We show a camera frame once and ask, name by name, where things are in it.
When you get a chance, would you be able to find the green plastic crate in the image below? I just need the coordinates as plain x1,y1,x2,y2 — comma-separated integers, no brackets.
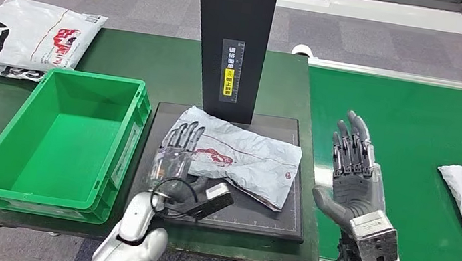
0,60,156,231

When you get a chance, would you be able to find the dark green table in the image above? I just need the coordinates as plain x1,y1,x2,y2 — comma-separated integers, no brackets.
0,14,348,261

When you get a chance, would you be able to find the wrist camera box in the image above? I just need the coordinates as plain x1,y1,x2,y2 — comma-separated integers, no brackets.
190,179,237,225
344,207,405,261

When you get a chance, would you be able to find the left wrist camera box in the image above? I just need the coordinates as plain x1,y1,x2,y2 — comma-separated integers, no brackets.
190,179,237,225

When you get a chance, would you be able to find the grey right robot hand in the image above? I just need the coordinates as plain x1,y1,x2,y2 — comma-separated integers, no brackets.
308,106,398,233

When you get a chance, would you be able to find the green conveyor belt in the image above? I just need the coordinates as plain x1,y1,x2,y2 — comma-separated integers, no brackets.
283,65,462,261

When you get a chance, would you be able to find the black and yellow label sticker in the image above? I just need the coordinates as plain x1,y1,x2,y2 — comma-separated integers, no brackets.
215,38,247,104

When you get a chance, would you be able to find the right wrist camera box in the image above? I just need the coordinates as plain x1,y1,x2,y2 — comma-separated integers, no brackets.
344,207,405,261

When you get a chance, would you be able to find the black inbound scanner machine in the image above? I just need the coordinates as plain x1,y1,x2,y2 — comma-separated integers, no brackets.
124,0,335,243

